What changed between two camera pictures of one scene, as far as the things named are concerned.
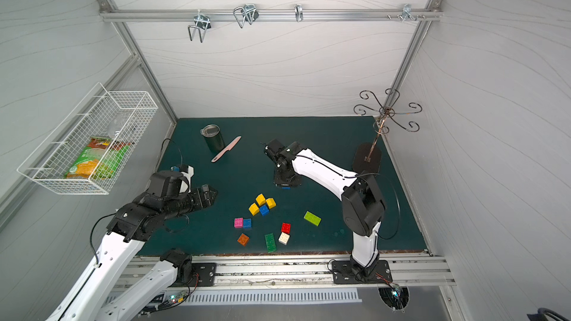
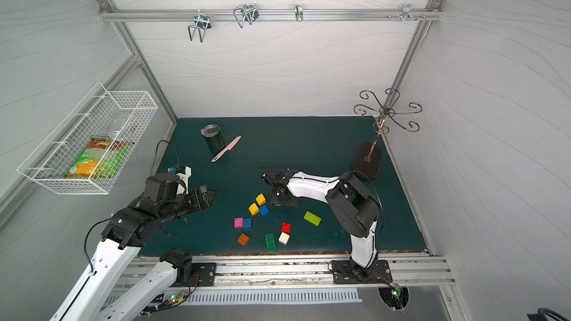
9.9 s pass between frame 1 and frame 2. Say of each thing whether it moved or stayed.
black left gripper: stayed
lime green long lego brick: stayed
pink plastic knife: stayed
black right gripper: moved
